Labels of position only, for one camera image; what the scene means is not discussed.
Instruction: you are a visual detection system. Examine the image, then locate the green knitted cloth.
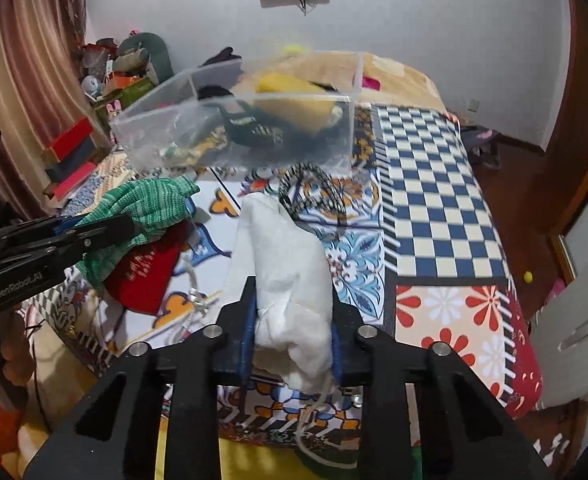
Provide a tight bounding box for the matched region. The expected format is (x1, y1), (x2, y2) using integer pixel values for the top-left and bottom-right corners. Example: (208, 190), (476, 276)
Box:
(76, 176), (199, 290)

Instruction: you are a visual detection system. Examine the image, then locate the white cloth drawstring bag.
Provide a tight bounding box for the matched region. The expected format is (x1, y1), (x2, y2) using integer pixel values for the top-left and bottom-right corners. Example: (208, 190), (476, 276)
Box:
(220, 193), (333, 394)

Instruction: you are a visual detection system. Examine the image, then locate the red fabric pouch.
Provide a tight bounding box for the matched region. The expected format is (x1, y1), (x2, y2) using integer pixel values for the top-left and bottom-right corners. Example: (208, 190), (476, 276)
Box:
(103, 221), (190, 315)

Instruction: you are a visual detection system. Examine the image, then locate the red book stack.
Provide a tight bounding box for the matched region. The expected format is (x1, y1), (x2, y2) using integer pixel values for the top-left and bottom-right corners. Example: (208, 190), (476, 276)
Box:
(41, 117), (99, 200)

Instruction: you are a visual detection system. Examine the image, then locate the green cardboard box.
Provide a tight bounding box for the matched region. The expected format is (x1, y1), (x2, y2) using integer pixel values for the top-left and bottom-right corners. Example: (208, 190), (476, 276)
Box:
(92, 77), (155, 127)

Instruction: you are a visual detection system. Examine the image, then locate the striped pink curtain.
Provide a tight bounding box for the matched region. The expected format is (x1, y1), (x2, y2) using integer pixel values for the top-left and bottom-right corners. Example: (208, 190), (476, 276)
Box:
(0, 0), (111, 219)

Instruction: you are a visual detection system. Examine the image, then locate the grey green plush toy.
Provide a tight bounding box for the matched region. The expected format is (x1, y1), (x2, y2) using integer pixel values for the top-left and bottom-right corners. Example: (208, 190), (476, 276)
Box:
(113, 32), (175, 86)

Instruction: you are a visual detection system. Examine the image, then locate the colourful patterned bed cover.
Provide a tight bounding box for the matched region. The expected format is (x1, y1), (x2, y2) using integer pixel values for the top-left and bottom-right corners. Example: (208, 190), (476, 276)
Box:
(25, 106), (542, 424)

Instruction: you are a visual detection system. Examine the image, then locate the dark purple garment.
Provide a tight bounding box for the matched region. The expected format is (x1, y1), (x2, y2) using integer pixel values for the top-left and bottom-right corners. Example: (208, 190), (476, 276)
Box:
(202, 47), (242, 67)

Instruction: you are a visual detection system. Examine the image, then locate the clear plastic storage bin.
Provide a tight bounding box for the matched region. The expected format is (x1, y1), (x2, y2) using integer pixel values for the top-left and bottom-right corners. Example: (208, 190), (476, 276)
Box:
(111, 51), (364, 176)

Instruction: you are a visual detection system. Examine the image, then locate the yellow plush headband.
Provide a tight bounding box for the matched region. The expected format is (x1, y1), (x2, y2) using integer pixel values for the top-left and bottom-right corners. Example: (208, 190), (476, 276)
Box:
(281, 44), (308, 55)

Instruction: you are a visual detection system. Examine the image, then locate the beige plush blanket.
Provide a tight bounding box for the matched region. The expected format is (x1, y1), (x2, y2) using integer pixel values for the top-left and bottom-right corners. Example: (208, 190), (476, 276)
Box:
(252, 51), (448, 114)

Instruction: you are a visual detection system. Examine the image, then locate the brown wooden door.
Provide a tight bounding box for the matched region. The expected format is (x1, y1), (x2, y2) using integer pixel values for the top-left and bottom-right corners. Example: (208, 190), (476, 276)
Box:
(543, 0), (588, 234)

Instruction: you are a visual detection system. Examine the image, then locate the black white braided cord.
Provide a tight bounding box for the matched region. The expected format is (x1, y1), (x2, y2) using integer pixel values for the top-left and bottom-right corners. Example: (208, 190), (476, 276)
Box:
(277, 161), (348, 221)

